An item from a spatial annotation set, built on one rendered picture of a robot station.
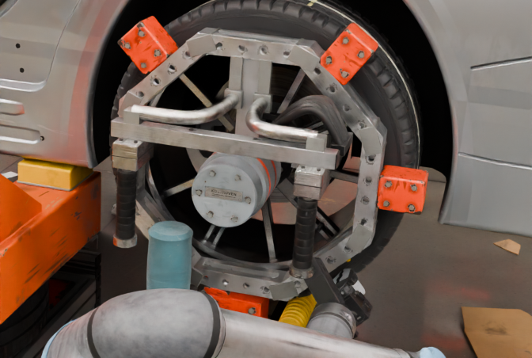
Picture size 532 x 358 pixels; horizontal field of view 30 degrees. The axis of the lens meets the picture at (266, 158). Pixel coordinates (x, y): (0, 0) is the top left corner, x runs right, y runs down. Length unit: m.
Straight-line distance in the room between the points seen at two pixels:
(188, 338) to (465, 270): 2.45
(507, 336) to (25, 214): 1.74
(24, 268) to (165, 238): 0.34
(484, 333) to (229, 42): 1.68
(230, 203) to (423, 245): 2.11
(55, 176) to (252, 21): 0.63
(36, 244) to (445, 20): 0.97
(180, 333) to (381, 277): 2.26
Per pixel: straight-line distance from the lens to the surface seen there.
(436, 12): 2.00
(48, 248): 2.23
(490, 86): 2.02
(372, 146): 1.92
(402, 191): 1.94
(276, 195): 2.27
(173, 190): 2.17
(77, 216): 2.35
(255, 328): 1.47
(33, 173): 2.35
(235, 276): 2.08
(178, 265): 1.98
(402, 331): 3.25
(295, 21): 1.98
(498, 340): 3.28
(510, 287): 3.68
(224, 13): 2.01
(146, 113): 1.81
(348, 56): 1.88
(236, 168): 1.84
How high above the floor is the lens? 1.53
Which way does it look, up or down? 19 degrees down
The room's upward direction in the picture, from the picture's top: 4 degrees clockwise
